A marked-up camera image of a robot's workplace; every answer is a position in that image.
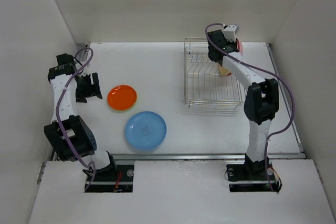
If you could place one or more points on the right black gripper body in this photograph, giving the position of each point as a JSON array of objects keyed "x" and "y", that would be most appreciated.
[{"x": 210, "y": 55}]

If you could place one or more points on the aluminium table rail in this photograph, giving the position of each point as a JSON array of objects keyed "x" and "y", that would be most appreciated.
[{"x": 155, "y": 70}]

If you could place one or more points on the orange plate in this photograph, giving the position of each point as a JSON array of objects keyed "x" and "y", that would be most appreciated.
[{"x": 122, "y": 97}]

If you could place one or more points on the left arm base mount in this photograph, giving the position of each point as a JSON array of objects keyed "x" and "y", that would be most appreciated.
[{"x": 118, "y": 180}]

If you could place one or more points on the green plate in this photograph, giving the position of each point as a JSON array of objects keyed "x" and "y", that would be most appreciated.
[{"x": 132, "y": 107}]

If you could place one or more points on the pink plate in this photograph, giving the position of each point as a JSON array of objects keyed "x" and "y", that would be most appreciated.
[{"x": 239, "y": 46}]

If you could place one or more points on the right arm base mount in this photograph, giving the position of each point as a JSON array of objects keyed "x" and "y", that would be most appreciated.
[{"x": 241, "y": 181}]

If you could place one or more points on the blue plate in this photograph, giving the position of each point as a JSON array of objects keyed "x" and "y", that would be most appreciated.
[{"x": 145, "y": 131}]

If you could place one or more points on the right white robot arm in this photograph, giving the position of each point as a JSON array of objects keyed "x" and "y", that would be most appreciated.
[{"x": 261, "y": 102}]

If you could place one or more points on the tan beige plate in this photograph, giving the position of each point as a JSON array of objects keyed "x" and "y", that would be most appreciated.
[{"x": 223, "y": 71}]

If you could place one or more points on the metal wire dish rack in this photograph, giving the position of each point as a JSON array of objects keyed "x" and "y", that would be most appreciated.
[{"x": 204, "y": 86}]

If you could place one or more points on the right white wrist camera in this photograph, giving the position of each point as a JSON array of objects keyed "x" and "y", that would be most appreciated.
[{"x": 230, "y": 32}]

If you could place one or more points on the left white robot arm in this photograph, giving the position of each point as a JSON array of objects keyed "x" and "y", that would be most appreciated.
[{"x": 68, "y": 134}]

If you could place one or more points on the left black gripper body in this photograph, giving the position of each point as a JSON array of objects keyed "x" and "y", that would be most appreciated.
[{"x": 84, "y": 88}]

